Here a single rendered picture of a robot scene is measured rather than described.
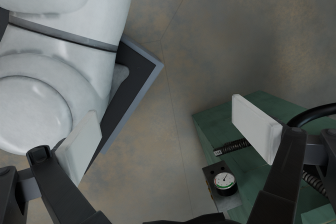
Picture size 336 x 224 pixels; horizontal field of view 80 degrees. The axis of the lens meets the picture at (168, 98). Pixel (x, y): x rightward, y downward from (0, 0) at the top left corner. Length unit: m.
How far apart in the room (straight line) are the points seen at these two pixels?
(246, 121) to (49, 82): 0.21
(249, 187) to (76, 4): 0.61
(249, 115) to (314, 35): 1.33
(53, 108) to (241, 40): 1.10
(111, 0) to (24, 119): 0.18
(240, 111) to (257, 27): 1.11
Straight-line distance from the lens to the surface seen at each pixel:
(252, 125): 0.17
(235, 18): 1.23
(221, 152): 0.67
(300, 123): 0.58
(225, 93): 1.24
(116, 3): 0.32
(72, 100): 0.27
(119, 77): 0.50
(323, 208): 0.51
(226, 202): 0.73
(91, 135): 0.18
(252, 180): 0.70
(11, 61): 0.29
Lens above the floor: 1.12
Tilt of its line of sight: 74 degrees down
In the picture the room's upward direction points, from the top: 157 degrees clockwise
